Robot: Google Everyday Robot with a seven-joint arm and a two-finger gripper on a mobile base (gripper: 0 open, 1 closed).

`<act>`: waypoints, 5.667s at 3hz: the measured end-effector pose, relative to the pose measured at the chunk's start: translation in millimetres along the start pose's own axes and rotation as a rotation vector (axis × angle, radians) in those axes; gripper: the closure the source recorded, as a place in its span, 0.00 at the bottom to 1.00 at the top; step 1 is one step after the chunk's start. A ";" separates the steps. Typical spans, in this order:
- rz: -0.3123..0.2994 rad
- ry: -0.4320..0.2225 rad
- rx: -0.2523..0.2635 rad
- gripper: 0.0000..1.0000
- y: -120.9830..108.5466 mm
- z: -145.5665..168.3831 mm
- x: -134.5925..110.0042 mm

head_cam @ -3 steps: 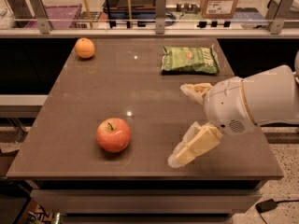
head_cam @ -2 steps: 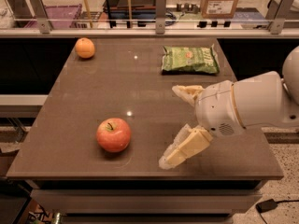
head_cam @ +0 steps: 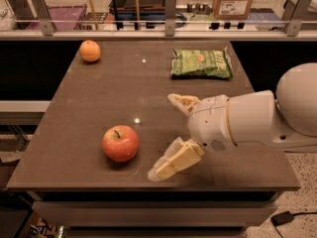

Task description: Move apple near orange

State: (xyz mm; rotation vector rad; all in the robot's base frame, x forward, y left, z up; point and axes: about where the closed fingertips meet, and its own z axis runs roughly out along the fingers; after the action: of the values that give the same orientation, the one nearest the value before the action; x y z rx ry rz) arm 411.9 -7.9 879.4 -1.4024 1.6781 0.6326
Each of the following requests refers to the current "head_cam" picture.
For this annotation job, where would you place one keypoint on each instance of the right metal rail bracket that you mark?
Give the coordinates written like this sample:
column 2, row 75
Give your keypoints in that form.
column 294, row 14

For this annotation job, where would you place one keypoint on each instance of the orange fruit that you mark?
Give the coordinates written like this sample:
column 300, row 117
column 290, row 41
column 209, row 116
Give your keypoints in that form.
column 90, row 51

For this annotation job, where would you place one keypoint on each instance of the middle metal rail bracket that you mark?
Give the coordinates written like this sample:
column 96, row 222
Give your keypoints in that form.
column 169, row 21

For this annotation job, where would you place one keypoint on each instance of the green chip bag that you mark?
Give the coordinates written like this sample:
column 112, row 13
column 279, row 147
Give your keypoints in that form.
column 202, row 63

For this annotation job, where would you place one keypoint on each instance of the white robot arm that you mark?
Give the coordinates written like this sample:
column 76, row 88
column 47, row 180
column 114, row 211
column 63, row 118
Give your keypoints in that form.
column 285, row 119

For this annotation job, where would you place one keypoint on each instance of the grey table drawer front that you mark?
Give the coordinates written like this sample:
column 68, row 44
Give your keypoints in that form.
column 155, row 213

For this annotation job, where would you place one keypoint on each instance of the cardboard box with label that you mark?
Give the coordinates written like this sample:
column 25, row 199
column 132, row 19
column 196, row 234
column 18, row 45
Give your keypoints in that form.
column 231, row 9

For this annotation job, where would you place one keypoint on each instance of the left metal rail bracket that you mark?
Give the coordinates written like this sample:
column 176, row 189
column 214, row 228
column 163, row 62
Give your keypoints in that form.
column 44, row 17

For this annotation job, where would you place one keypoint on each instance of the red apple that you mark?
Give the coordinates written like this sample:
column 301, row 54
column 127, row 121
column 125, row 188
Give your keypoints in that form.
column 120, row 143

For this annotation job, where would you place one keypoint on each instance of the metal rail bracket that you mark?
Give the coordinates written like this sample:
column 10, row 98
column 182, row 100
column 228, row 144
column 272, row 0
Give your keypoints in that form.
column 169, row 21
column 294, row 14
column 44, row 17

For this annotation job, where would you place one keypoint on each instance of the purple plastic crate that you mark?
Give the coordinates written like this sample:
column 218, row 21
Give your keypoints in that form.
column 67, row 18

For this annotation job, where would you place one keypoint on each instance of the black power adapter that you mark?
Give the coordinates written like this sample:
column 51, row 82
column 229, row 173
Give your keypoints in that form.
column 282, row 218

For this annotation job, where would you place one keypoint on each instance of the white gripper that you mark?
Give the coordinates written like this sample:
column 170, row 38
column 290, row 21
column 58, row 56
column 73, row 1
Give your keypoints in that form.
column 208, row 123

